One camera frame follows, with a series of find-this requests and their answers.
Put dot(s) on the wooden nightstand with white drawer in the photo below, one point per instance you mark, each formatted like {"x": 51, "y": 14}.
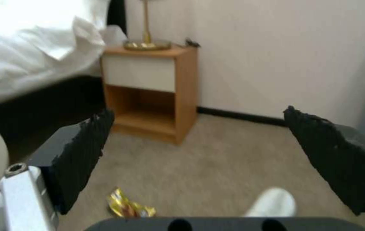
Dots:
{"x": 147, "y": 93}

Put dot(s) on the small black object on nightstand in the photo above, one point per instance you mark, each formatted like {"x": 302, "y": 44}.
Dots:
{"x": 192, "y": 42}

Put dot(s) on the gold table lamp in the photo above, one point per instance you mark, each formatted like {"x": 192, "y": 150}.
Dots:
{"x": 147, "y": 36}

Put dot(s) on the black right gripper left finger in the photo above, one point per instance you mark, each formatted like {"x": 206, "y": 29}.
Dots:
{"x": 76, "y": 158}

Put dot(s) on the white bed duvet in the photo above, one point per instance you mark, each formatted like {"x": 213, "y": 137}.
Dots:
{"x": 38, "y": 48}

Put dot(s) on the black baseboard strip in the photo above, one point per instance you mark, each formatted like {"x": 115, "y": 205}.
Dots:
{"x": 243, "y": 115}

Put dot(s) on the white slipper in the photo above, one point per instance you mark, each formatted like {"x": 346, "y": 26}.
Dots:
{"x": 272, "y": 203}

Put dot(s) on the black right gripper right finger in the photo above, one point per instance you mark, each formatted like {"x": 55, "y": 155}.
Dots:
{"x": 336, "y": 158}

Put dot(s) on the yellow snack wrapper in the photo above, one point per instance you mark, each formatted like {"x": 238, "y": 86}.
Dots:
{"x": 127, "y": 204}

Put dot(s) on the black bed frame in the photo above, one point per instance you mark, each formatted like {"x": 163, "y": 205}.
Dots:
{"x": 41, "y": 113}

